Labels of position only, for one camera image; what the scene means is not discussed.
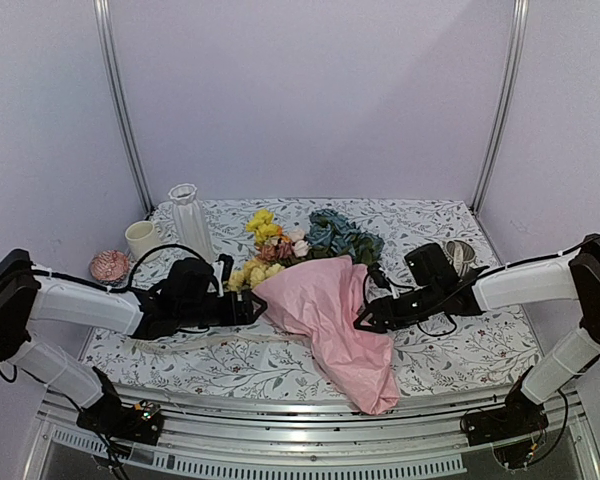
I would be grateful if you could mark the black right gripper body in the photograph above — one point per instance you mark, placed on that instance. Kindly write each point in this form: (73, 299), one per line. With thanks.
(428, 306)

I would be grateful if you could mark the right aluminium frame post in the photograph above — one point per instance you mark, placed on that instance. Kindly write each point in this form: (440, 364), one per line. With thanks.
(511, 68)

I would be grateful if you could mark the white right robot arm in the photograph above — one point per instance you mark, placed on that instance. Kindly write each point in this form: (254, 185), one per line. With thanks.
(560, 292)

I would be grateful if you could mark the white ribbed ceramic vase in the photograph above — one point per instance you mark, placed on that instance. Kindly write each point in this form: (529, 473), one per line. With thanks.
(189, 220)

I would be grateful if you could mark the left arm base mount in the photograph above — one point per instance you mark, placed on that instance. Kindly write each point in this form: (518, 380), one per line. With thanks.
(141, 423)

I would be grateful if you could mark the aluminium front rail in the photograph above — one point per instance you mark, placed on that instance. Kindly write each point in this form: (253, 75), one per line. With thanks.
(214, 437)

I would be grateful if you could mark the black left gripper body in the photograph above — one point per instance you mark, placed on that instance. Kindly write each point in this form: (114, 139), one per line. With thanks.
(195, 314)

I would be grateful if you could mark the aluminium frame post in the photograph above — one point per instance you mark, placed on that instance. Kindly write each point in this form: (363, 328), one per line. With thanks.
(104, 25)
(511, 68)

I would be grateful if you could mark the striped black white cup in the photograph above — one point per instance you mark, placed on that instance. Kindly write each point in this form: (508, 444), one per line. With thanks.
(461, 255)

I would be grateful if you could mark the left aluminium frame post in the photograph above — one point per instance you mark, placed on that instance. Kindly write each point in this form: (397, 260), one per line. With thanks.
(104, 25)

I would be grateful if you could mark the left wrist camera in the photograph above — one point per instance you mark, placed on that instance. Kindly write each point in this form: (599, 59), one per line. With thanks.
(222, 269)

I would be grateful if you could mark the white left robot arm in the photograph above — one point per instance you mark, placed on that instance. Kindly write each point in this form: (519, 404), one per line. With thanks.
(30, 293)

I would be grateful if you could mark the pink flower bouquet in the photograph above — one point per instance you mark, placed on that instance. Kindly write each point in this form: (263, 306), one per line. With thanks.
(313, 282)

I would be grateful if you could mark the cream printed ribbon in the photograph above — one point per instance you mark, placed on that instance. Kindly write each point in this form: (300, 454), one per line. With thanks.
(158, 348)

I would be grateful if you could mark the pink patterned ball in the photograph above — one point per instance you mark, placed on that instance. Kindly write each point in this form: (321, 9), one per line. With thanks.
(110, 267)

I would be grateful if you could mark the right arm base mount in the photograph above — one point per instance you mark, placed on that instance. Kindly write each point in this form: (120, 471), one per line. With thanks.
(516, 417)

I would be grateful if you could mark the cream ceramic mug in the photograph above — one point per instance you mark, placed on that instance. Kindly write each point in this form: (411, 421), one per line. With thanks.
(141, 238)

